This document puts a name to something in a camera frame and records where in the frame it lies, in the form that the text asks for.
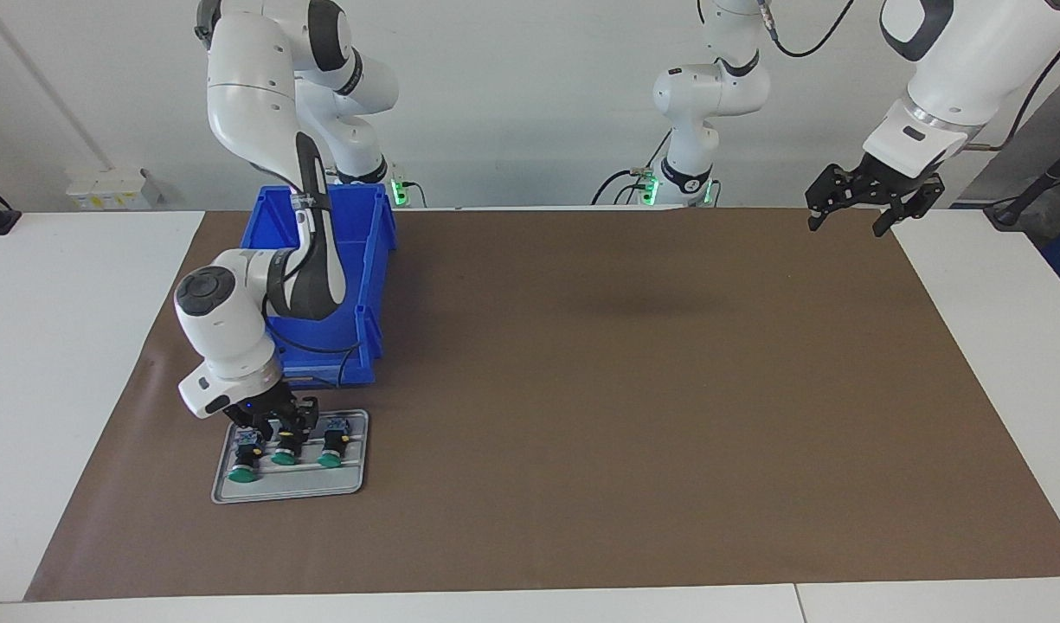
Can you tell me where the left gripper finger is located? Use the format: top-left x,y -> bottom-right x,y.
805,164 -> 851,231
873,173 -> 944,237

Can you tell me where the silver metal tray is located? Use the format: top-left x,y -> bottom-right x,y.
211,409 -> 370,504

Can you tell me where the black stand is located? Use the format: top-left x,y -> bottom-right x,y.
984,138 -> 1060,230

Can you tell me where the blue plastic storage bin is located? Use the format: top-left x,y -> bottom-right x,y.
241,183 -> 398,388

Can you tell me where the brown paper table mat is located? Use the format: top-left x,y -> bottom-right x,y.
23,208 -> 1060,602

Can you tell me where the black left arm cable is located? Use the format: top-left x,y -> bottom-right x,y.
759,0 -> 1060,152

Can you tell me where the white wall socket box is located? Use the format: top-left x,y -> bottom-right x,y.
67,169 -> 163,211

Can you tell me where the white wall conduit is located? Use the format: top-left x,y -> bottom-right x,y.
0,0 -> 115,171

